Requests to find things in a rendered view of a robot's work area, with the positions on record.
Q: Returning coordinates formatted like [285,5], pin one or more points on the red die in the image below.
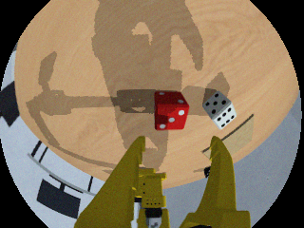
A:
[170,110]

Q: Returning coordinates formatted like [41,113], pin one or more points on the tan textured mat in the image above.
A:
[238,138]

